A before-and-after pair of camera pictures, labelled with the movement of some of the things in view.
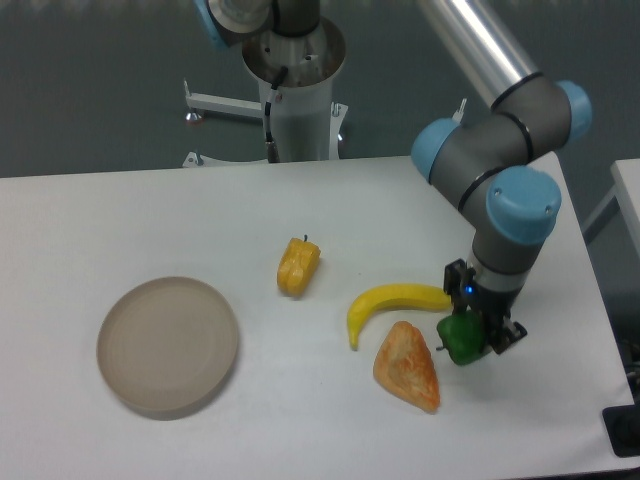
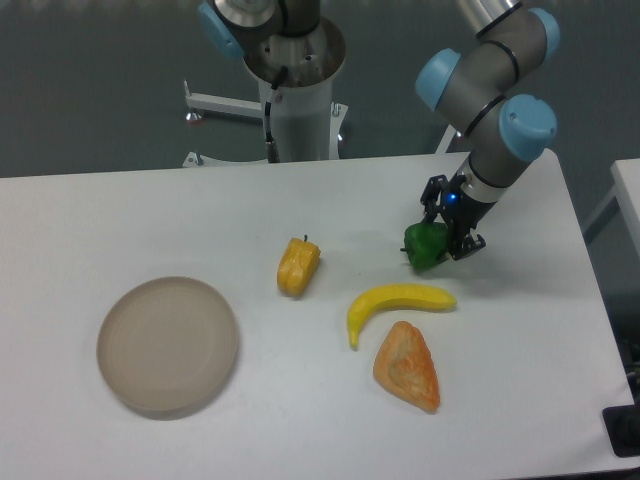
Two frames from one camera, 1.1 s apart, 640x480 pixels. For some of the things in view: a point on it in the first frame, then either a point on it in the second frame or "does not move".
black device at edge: x=622 y=423 does not move
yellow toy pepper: x=297 y=266 does not move
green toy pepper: x=463 y=335 -> x=425 y=242
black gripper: x=494 y=307 -> x=463 y=214
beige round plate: x=165 y=346 does not move
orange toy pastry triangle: x=405 y=365 does not move
